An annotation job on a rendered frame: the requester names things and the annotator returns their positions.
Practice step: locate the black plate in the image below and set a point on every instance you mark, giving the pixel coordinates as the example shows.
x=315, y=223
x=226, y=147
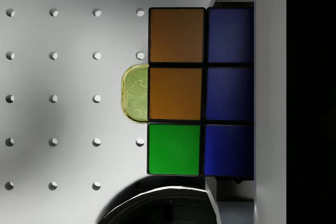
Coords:
x=157, y=208

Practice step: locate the puzzle cube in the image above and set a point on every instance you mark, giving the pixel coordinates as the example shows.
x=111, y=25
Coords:
x=176, y=93

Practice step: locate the flat-sided can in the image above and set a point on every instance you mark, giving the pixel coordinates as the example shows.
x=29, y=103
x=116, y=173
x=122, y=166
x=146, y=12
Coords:
x=134, y=95

